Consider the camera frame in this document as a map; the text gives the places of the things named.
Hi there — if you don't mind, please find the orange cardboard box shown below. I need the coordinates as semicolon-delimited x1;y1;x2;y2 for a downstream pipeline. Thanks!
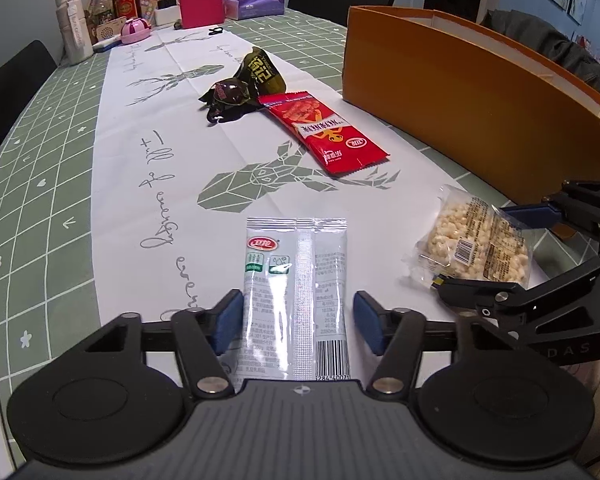
341;5;600;241

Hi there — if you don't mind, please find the white translucent snack packet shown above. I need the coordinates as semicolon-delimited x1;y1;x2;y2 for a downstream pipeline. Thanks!
232;216;352;393

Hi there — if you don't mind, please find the clear puffed rice packet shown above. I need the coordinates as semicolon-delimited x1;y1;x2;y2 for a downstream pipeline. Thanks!
402;184;533;291

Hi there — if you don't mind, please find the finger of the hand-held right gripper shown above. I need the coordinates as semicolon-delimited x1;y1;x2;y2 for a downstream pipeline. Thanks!
500;180;600;248
432;251;600;329

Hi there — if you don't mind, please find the white table runner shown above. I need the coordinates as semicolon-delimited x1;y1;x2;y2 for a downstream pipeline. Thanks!
92;20;501;341

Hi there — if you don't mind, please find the small white box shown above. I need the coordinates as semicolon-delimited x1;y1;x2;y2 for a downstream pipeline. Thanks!
152;7;181;27

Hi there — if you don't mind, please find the white bottle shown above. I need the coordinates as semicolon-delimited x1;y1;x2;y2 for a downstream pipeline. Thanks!
55;0;95;66

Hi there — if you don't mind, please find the pink box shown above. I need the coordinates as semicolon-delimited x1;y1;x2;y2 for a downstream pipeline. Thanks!
177;0;226;28

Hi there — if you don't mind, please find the purple tissue pack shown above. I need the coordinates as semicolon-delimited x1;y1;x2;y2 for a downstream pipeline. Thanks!
224;0;287;21

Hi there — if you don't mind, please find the red snack packet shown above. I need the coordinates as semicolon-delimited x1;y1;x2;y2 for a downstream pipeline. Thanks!
257;91;391;178

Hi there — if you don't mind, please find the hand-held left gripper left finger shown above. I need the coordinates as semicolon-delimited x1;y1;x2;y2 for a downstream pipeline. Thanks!
82;288;245;398

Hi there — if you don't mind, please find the clear plastic bottle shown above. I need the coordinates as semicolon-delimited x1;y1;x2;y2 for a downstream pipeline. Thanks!
85;0;116;43

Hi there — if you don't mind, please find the dark brown round snack packet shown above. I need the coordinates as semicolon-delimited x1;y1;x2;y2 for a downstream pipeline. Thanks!
197;77;261;126

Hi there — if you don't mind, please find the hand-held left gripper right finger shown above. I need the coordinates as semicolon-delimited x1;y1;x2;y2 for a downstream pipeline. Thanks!
352;289;511;395

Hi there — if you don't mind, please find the dark green snack packet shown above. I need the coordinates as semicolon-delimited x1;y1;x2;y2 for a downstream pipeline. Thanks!
232;46;287;108

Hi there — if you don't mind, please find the pink round case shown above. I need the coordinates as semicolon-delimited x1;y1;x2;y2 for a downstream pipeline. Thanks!
120;17;153;45

